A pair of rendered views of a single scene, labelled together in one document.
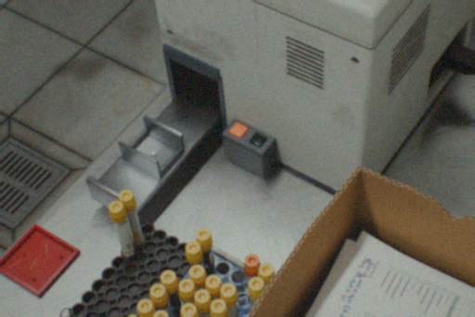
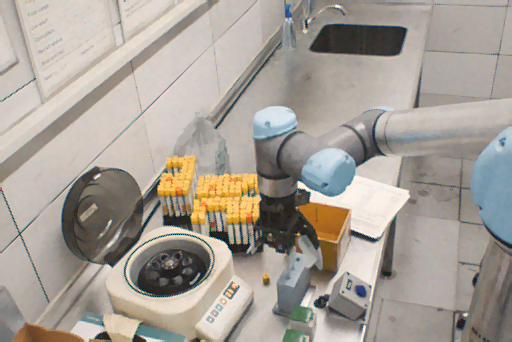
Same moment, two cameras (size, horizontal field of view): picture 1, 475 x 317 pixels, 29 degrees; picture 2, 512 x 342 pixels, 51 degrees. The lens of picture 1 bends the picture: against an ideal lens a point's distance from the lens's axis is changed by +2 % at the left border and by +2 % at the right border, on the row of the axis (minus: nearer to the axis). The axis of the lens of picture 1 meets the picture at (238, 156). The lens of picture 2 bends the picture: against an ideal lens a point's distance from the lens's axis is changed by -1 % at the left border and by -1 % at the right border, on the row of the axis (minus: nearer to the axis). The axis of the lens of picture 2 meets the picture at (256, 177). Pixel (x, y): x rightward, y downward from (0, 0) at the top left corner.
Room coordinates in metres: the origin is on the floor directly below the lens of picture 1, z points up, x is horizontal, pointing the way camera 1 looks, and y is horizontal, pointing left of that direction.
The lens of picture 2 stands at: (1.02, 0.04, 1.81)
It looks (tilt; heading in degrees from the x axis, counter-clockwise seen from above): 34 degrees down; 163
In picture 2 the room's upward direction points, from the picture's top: 5 degrees counter-clockwise
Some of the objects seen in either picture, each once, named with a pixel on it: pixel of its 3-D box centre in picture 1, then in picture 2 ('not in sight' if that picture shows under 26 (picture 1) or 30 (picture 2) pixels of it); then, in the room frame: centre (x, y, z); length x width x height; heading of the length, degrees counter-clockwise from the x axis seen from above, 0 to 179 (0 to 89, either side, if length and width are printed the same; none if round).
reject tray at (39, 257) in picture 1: (37, 259); not in sight; (0.56, 0.24, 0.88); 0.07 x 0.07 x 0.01; 51
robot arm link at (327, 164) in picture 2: not in sight; (324, 160); (0.34, 0.37, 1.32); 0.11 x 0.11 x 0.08; 19
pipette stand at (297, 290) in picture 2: not in sight; (294, 285); (0.21, 0.36, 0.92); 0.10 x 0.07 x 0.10; 136
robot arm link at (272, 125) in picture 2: not in sight; (276, 142); (0.25, 0.32, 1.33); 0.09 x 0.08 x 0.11; 19
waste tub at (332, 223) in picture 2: not in sight; (318, 235); (0.09, 0.48, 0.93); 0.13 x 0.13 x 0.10; 47
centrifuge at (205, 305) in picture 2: not in sight; (180, 284); (0.12, 0.12, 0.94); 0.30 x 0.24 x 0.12; 42
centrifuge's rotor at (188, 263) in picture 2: not in sight; (171, 273); (0.11, 0.11, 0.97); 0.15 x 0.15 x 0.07
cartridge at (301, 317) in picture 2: not in sight; (303, 324); (0.31, 0.34, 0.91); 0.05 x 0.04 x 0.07; 51
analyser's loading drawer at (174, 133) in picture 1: (164, 138); not in sight; (0.69, 0.09, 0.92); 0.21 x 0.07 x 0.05; 141
